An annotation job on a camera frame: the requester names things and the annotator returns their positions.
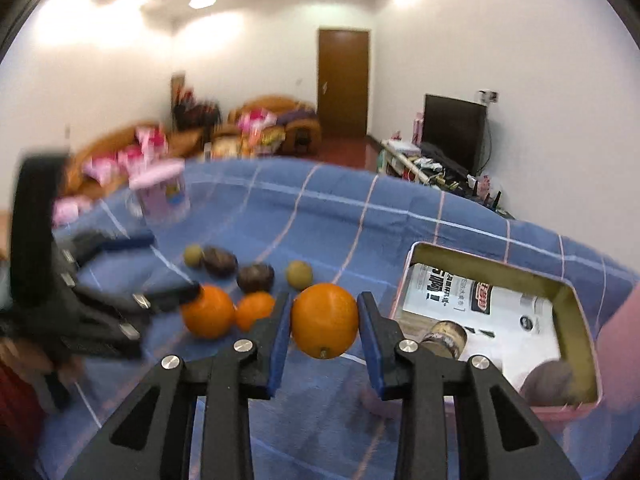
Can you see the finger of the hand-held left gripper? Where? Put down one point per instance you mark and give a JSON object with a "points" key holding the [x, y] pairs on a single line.
{"points": [[125, 243], [165, 297]]}

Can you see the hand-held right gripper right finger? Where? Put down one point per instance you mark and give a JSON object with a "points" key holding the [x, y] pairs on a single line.
{"points": [[370, 345]]}

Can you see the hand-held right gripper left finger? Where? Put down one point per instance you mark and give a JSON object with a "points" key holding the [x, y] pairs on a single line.
{"points": [[280, 345]]}

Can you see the small orange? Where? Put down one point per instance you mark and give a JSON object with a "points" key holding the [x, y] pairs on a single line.
{"points": [[252, 310]]}

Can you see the large orange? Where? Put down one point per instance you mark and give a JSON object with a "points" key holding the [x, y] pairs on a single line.
{"points": [[325, 320], [207, 312]]}

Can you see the green lime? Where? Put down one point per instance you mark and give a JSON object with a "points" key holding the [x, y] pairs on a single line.
{"points": [[192, 255], [299, 274]]}

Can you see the dark passion fruit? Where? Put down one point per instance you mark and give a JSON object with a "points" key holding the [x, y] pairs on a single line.
{"points": [[547, 382], [255, 277], [220, 260]]}

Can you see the pink tin box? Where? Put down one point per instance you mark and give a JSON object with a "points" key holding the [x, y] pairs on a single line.
{"points": [[575, 320]]}

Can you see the pink floral cushion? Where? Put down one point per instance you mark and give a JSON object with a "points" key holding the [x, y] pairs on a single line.
{"points": [[152, 141], [67, 208], [255, 121], [107, 167]]}

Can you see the pink plastic cup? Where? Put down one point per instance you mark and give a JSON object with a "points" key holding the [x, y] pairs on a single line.
{"points": [[162, 195]]}

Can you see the brown leather sofa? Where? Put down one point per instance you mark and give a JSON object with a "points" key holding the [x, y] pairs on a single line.
{"points": [[125, 137]]}

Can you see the printed paper sheet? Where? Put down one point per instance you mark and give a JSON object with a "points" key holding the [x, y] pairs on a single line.
{"points": [[500, 320]]}

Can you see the blue checked blanket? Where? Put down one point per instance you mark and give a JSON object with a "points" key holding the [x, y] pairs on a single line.
{"points": [[325, 200]]}

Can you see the black storage rack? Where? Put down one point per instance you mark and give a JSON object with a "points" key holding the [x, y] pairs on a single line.
{"points": [[192, 107]]}

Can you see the cluttered coffee table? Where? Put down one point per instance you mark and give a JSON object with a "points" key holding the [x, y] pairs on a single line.
{"points": [[245, 142]]}

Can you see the dark red cloth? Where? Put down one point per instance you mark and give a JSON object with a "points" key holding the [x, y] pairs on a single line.
{"points": [[15, 400]]}

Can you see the white television stand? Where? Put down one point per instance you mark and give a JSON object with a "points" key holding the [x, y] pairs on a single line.
{"points": [[400, 160]]}

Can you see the black router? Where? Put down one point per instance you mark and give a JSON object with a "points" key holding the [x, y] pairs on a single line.
{"points": [[492, 201]]}

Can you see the white set-top box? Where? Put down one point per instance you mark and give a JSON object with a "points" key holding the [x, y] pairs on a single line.
{"points": [[400, 146]]}

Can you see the brown leather armchair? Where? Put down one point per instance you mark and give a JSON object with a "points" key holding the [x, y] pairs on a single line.
{"points": [[300, 132]]}

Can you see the purple throw blanket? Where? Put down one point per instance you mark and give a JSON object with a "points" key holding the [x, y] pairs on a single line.
{"points": [[295, 115]]}

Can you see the pink carton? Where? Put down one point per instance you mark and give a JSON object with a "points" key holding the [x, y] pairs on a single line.
{"points": [[417, 127]]}

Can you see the black television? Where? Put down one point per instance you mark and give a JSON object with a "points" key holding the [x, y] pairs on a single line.
{"points": [[452, 130]]}

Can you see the pink smooth object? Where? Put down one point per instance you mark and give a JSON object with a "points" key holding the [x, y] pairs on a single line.
{"points": [[620, 350]]}

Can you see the brown wooden door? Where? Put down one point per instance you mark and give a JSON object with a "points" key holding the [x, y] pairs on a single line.
{"points": [[344, 85]]}

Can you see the wall socket with plugs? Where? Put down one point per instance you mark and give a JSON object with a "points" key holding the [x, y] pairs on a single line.
{"points": [[487, 95]]}

